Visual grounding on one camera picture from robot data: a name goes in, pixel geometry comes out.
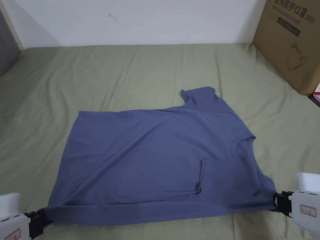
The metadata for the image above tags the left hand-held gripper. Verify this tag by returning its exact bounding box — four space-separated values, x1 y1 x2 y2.
0 192 54 240

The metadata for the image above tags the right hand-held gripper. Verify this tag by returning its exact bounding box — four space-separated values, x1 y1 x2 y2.
273 172 320 240

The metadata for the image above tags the blue t-shirt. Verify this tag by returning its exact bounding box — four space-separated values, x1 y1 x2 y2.
41 86 278 227

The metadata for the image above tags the pink and white package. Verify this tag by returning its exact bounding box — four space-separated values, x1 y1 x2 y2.
312 84 320 106

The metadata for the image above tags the bed with pale green sheet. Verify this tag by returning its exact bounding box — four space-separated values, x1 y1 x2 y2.
0 42 320 240

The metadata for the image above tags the brown cardboard carton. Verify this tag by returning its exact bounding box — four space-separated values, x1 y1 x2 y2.
252 0 320 96

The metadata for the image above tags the grey padded headboard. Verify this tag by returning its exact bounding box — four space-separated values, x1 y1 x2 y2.
0 7 23 77

